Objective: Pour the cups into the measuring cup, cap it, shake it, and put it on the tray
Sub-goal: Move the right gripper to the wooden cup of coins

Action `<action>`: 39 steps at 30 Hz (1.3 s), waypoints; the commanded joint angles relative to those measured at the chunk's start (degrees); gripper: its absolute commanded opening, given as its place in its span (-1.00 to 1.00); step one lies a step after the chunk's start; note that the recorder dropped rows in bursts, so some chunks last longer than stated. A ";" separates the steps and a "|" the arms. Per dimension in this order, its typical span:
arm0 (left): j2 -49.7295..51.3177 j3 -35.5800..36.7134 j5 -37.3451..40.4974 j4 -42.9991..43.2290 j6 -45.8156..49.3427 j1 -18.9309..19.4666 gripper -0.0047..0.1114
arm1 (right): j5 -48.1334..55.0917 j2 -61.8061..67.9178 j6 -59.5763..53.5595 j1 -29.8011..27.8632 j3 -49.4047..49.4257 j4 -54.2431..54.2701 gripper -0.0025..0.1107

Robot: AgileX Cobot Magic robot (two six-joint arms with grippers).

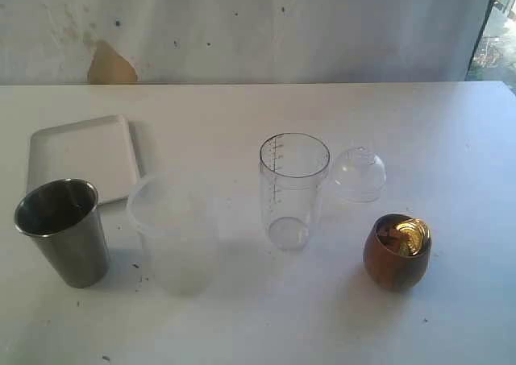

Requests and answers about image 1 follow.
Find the brown wooden cup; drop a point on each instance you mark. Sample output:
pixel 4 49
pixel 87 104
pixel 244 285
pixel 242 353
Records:
pixel 388 270

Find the white square tray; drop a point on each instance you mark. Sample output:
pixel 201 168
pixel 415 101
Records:
pixel 99 150

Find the gold coins and cork pieces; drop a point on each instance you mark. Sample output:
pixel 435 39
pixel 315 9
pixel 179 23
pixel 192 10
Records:
pixel 407 237

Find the clear dome lid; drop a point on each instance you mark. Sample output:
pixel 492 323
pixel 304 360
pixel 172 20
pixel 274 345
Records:
pixel 358 175

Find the clear plastic shaker cup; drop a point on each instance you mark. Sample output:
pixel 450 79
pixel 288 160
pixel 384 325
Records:
pixel 293 167

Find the stainless steel cup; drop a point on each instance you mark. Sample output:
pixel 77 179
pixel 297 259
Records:
pixel 62 220

